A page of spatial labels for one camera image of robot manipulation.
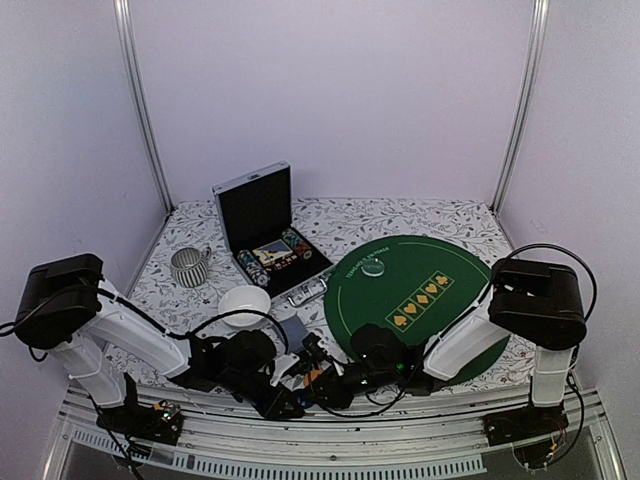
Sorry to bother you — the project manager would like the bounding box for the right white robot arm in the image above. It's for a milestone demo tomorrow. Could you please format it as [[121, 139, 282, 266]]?
[[306, 246, 595, 436]]

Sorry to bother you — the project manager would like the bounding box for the left poker chip stack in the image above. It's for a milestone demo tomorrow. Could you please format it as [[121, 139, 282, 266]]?
[[237, 250, 270, 287]]

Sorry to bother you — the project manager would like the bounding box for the aluminium frame post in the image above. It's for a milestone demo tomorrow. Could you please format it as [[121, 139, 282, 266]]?
[[113, 0, 175, 215], [490, 0, 550, 216]]

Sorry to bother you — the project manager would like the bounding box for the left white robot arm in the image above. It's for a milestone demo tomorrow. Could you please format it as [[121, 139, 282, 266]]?
[[1, 254, 304, 434]]

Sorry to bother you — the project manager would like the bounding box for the clear acrylic dealer button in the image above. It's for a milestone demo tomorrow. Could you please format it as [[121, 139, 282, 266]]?
[[361, 258, 385, 278]]

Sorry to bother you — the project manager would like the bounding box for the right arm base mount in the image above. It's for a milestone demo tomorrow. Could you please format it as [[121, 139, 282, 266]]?
[[482, 402, 569, 470]]

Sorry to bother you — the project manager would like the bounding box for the right poker chip stack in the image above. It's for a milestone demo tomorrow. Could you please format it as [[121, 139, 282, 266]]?
[[281, 228, 313, 260]]

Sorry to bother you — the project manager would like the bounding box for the round green poker mat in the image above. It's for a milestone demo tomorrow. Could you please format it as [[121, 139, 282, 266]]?
[[324, 235, 491, 357]]

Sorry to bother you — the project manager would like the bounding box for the boxed playing card deck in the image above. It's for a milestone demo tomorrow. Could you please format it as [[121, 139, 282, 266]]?
[[252, 239, 293, 267]]

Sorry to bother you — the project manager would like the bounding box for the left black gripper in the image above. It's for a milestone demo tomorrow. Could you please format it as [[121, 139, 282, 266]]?
[[220, 368, 304, 420]]

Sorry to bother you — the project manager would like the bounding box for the striped ceramic mug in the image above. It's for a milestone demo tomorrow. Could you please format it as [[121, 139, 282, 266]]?
[[170, 246, 211, 288]]

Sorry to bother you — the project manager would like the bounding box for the orange big blind button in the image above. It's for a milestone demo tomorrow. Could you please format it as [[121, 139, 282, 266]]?
[[304, 370, 323, 386]]

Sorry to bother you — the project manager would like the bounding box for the left aluminium frame post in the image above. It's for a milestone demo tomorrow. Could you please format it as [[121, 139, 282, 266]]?
[[113, 0, 175, 215]]

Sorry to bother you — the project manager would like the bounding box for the poker chip stack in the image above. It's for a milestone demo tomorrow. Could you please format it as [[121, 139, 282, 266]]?
[[281, 228, 313, 260], [237, 250, 270, 287]]

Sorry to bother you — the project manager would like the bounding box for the white ceramic bowl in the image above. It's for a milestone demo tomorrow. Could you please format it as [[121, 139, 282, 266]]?
[[218, 285, 271, 328]]

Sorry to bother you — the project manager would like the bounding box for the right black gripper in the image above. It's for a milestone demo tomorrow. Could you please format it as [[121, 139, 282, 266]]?
[[300, 361, 399, 409]]

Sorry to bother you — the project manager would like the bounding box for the floral tablecloth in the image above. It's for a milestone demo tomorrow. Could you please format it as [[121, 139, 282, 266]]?
[[107, 198, 534, 395]]

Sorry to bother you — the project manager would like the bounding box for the right aluminium frame post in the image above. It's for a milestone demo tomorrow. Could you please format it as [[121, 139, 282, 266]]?
[[490, 0, 550, 216]]

